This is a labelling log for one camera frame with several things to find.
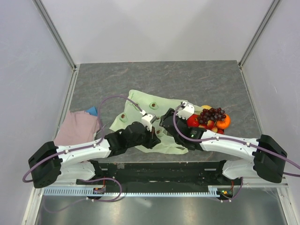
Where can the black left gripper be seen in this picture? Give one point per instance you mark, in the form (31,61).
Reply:
(153,139)

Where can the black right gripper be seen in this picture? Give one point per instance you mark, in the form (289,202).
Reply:
(168,112)

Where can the green avocado print plastic bag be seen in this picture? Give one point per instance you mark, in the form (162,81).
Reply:
(153,105)

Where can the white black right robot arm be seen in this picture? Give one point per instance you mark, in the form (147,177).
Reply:
(262,157)

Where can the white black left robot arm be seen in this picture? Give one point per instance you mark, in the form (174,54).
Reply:
(47,163)

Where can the small red yellow fruits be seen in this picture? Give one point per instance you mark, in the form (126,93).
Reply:
(212,127)

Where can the red apple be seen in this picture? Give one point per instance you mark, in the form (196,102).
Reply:
(193,121)

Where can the yellow lemon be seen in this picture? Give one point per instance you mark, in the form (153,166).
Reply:
(206,107)

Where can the purple grape bunch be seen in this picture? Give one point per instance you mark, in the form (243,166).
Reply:
(213,114)

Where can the orange fruit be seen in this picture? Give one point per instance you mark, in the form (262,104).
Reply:
(224,123)

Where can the blue cloth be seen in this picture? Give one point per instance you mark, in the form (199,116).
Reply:
(92,111)

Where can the pink folded cloth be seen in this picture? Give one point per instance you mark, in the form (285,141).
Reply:
(77,127)

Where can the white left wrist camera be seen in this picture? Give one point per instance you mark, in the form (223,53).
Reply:
(147,120)

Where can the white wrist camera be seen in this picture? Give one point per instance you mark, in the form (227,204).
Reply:
(147,120)
(186,110)

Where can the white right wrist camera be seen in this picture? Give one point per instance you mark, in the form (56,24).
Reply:
(186,110)

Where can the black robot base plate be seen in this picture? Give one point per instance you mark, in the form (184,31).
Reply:
(178,176)

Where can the light blue cable duct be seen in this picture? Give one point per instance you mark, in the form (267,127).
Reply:
(99,192)

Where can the aluminium frame post right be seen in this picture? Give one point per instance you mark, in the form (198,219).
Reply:
(259,31)

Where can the aluminium frame post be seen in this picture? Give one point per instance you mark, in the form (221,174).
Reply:
(259,31)
(54,32)

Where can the aluminium frame post left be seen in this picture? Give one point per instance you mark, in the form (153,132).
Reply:
(54,32)

